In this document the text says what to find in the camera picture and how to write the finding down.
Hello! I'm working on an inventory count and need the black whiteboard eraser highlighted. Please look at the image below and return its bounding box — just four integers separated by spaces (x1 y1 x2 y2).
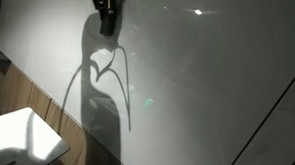
98 10 117 38

